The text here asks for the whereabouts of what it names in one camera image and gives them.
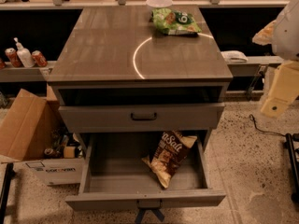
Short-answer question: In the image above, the black stand edge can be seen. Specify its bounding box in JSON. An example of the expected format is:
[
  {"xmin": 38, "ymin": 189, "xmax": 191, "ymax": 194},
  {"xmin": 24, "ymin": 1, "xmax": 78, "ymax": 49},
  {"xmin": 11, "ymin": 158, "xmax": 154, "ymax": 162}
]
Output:
[
  {"xmin": 284, "ymin": 133, "xmax": 299, "ymax": 203},
  {"xmin": 0, "ymin": 163, "xmax": 15, "ymax": 224}
]

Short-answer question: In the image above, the grey drawer cabinet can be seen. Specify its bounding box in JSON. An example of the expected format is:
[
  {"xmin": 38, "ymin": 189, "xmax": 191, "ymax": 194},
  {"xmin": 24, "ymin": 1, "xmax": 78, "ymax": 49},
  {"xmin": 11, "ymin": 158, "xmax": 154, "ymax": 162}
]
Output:
[{"xmin": 47, "ymin": 5, "xmax": 234, "ymax": 135}]

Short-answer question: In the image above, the red soda can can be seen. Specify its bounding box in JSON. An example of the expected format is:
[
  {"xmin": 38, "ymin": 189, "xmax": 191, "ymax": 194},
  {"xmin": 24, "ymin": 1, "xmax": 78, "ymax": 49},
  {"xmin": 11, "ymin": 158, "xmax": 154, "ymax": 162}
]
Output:
[
  {"xmin": 32, "ymin": 50, "xmax": 48, "ymax": 67},
  {"xmin": 5, "ymin": 48, "xmax": 22, "ymax": 67}
]

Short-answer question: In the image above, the red soda can left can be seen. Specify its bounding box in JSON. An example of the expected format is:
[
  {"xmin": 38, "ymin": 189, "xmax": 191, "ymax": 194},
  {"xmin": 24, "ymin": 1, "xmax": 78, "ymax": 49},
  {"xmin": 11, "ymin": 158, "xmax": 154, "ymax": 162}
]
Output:
[{"xmin": 5, "ymin": 48, "xmax": 22, "ymax": 67}]

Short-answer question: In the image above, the black cable on floor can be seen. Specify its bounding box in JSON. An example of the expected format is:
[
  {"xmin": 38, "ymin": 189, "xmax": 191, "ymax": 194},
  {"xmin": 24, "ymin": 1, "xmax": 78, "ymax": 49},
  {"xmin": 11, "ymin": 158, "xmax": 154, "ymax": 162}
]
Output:
[{"xmin": 248, "ymin": 113, "xmax": 288, "ymax": 138}]

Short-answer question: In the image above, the red soda can right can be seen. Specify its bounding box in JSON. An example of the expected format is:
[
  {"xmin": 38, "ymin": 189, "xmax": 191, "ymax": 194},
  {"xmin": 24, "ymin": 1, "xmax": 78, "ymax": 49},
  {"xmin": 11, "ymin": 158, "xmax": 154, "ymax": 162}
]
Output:
[{"xmin": 32, "ymin": 50, "xmax": 48, "ymax": 67}]

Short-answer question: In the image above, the black stand left edge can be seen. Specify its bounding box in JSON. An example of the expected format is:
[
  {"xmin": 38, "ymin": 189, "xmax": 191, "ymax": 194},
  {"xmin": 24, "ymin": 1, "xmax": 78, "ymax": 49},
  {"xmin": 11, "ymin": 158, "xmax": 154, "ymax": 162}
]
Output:
[{"xmin": 0, "ymin": 163, "xmax": 15, "ymax": 224}]

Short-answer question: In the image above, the white folded cloth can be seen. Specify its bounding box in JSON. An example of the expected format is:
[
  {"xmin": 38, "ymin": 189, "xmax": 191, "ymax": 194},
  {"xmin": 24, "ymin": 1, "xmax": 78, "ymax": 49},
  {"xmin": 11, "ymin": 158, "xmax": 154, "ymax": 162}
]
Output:
[{"xmin": 221, "ymin": 50, "xmax": 248, "ymax": 63}]

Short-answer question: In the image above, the green chip bag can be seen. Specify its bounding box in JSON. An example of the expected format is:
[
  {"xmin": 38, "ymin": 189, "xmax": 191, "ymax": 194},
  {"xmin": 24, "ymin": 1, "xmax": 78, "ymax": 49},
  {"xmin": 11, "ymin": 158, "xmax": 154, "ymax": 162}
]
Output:
[{"xmin": 152, "ymin": 7, "xmax": 201, "ymax": 35}]

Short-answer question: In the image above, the open cardboard box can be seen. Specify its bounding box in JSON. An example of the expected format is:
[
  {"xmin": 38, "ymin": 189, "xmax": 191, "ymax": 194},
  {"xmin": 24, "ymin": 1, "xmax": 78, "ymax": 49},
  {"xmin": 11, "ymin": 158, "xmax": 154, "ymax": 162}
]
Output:
[{"xmin": 0, "ymin": 84, "xmax": 86, "ymax": 187}]

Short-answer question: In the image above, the white pump bottle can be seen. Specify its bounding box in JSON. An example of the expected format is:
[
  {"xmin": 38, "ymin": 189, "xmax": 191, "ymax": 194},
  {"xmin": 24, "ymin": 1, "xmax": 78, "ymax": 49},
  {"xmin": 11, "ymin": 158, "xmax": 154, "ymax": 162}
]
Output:
[{"xmin": 14, "ymin": 37, "xmax": 35, "ymax": 68}]

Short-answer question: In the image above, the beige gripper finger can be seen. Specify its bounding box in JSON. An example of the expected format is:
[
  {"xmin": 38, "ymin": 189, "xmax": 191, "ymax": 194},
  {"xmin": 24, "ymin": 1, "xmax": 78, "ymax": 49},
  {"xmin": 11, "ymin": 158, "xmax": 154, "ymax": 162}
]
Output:
[
  {"xmin": 261, "ymin": 61, "xmax": 299, "ymax": 118},
  {"xmin": 252, "ymin": 21, "xmax": 276, "ymax": 46}
]

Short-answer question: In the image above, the brown chip bag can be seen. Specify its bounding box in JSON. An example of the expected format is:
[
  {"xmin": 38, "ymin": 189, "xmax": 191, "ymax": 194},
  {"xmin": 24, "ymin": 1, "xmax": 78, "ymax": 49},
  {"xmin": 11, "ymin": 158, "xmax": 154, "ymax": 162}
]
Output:
[{"xmin": 142, "ymin": 131, "xmax": 197, "ymax": 189}]

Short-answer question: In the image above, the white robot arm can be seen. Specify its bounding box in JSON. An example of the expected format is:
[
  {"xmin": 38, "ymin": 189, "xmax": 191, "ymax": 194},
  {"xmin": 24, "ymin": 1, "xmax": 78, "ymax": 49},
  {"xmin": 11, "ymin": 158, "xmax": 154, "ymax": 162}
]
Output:
[{"xmin": 252, "ymin": 0, "xmax": 299, "ymax": 118}]

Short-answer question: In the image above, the black stand right edge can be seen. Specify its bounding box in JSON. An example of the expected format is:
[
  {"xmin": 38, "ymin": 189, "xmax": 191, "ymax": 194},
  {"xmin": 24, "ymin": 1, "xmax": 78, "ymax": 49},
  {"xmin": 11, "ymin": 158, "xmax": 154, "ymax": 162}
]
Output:
[{"xmin": 284, "ymin": 133, "xmax": 299, "ymax": 203}]

